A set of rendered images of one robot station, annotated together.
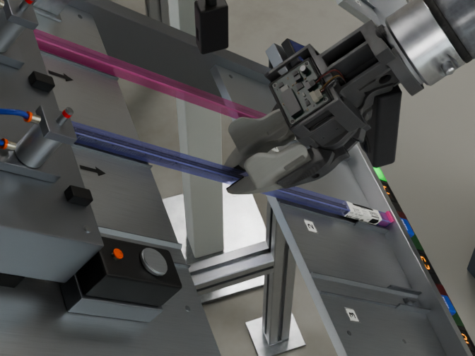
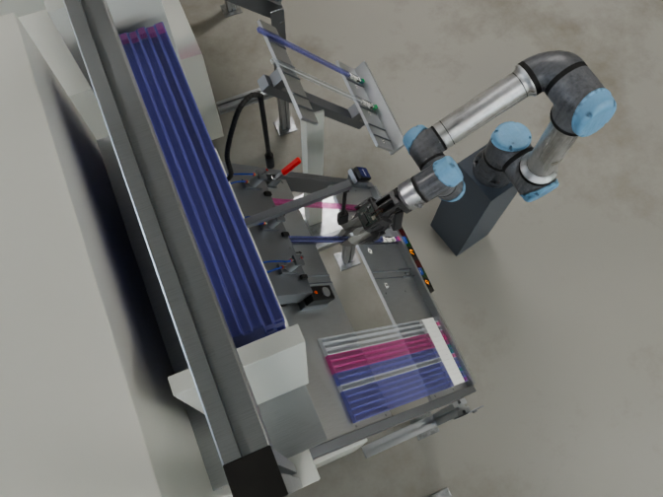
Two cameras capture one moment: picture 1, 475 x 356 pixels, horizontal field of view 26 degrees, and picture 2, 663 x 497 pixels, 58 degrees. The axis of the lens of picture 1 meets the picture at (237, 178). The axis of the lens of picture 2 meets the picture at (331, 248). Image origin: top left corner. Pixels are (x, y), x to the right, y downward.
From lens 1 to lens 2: 0.67 m
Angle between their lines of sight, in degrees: 14
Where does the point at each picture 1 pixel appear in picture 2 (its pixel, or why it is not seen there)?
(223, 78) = not seen: hidden behind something
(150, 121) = (283, 158)
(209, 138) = not seen: hidden behind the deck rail
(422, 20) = (410, 190)
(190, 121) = not seen: hidden behind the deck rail
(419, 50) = (409, 201)
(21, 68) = (278, 230)
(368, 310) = (392, 281)
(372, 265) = (393, 260)
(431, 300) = (414, 271)
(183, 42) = (318, 180)
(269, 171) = (356, 239)
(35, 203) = (292, 283)
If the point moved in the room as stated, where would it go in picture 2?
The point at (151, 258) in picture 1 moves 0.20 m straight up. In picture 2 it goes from (325, 290) to (327, 260)
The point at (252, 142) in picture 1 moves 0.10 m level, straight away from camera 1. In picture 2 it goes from (348, 227) to (347, 192)
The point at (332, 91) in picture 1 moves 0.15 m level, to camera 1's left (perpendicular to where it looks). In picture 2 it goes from (379, 216) to (319, 219)
